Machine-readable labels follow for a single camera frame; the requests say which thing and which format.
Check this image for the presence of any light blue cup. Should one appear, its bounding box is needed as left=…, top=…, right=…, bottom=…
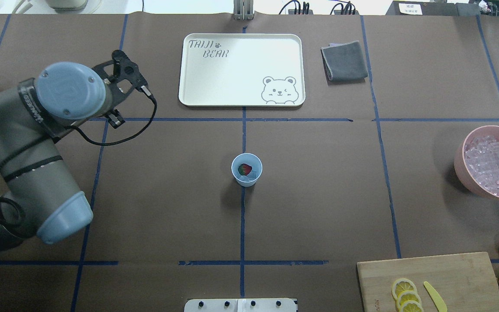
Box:
left=230, top=153, right=263, bottom=187

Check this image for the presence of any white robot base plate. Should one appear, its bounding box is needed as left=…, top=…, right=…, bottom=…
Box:
left=184, top=298, right=298, bottom=312

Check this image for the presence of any lemon slice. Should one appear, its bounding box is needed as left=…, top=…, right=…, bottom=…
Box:
left=396, top=290, right=422, bottom=310
left=391, top=278, right=417, bottom=300
left=399, top=300, right=424, bottom=312

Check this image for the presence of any wooden cutting board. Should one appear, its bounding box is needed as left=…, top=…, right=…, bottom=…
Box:
left=356, top=252, right=499, bottom=312

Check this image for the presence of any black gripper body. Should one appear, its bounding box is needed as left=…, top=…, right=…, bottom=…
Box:
left=92, top=50, right=150, bottom=119

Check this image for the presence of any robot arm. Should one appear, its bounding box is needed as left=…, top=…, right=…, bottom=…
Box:
left=0, top=50, right=156, bottom=252

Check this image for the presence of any white bear tray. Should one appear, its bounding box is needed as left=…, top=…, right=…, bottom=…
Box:
left=178, top=33, right=306, bottom=108

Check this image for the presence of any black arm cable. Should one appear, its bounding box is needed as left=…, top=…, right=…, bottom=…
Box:
left=0, top=85, right=158, bottom=240

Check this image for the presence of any red strawberry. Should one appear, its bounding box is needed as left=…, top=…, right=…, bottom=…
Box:
left=237, top=163, right=252, bottom=176

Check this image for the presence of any pile of ice cubes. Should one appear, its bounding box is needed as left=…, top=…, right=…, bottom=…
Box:
left=463, top=136, right=499, bottom=196

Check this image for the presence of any grey folded cloth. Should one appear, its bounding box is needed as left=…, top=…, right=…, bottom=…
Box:
left=321, top=41, right=368, bottom=82

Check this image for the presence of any yellow plastic knife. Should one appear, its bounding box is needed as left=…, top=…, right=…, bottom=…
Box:
left=422, top=281, right=448, bottom=312

